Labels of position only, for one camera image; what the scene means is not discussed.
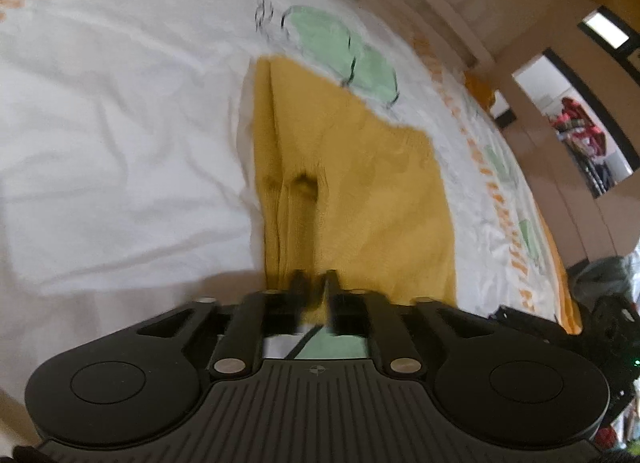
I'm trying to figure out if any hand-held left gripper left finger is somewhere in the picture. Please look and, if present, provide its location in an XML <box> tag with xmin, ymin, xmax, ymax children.
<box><xmin>137</xmin><ymin>270</ymin><xmax>307</xmax><ymax>379</ymax></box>

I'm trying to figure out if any grey cloth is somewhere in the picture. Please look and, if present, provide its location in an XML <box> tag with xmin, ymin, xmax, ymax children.
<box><xmin>567</xmin><ymin>255</ymin><xmax>640</xmax><ymax>309</ymax></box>

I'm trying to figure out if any white leaf-print bedsheet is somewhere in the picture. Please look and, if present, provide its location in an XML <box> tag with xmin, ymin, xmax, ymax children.
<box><xmin>0</xmin><ymin>0</ymin><xmax>571</xmax><ymax>359</ymax></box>

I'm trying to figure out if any bright rectangular window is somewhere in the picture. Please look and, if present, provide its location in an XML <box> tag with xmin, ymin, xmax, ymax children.
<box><xmin>580</xmin><ymin>8</ymin><xmax>631</xmax><ymax>51</ymax></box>

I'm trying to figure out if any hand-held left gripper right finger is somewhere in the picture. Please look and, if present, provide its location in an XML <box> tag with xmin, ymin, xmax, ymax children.
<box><xmin>325</xmin><ymin>270</ymin><xmax>501</xmax><ymax>378</ymax></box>

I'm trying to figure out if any yellow garment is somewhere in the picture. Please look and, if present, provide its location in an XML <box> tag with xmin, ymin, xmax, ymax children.
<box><xmin>252</xmin><ymin>55</ymin><xmax>458</xmax><ymax>330</ymax></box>

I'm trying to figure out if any pile of colourful clothes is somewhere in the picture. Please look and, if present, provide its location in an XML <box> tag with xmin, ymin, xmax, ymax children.
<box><xmin>550</xmin><ymin>95</ymin><xmax>617</xmax><ymax>194</ymax></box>

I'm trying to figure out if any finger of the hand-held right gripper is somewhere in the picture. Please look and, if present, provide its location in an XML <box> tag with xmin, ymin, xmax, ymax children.
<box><xmin>492</xmin><ymin>305</ymin><xmax>582</xmax><ymax>342</ymax></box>

